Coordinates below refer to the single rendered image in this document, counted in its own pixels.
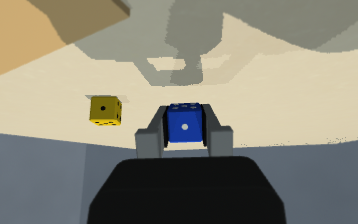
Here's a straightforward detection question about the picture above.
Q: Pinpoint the blue die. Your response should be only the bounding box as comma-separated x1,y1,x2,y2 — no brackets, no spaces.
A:
167,103,202,143

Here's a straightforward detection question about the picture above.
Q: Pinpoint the tan square mat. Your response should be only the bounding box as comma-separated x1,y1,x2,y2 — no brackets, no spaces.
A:
0,0,130,75

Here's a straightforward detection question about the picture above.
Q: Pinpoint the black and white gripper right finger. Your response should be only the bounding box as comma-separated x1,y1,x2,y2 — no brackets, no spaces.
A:
200,104,233,157

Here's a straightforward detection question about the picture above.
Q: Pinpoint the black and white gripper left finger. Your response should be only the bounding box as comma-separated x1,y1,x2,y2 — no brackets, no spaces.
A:
135,105,169,159

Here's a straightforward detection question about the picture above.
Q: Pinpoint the yellow die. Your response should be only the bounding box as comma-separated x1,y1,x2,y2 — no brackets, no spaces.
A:
89,96,122,126

